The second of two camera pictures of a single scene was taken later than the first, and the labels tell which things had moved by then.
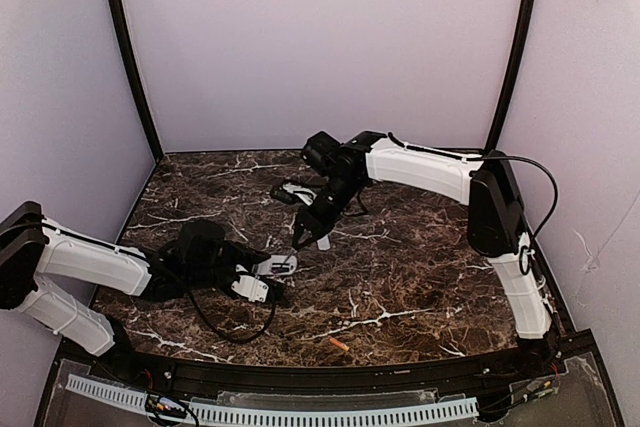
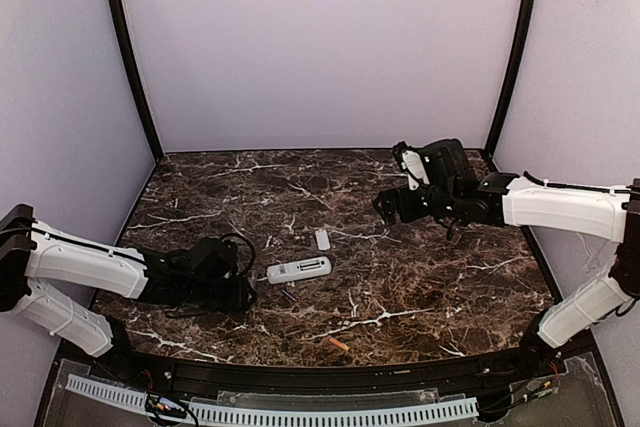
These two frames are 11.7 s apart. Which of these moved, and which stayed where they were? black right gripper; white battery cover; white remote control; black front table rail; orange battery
Moved: black right gripper; white remote control
Stayed: white battery cover; orange battery; black front table rail
